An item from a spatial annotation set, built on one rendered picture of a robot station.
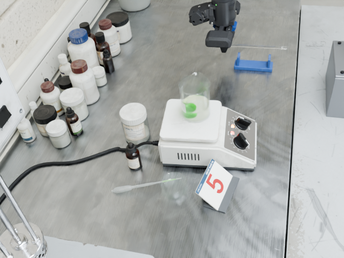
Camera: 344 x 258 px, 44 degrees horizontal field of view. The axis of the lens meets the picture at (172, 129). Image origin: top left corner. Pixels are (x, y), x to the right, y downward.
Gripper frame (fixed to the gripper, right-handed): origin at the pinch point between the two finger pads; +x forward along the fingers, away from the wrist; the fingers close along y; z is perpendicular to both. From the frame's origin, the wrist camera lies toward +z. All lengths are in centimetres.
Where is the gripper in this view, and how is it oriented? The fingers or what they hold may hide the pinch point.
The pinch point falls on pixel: (223, 40)
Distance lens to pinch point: 112.8
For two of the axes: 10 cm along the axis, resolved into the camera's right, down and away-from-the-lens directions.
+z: -9.7, -1.0, 2.3
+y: -2.3, 7.0, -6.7
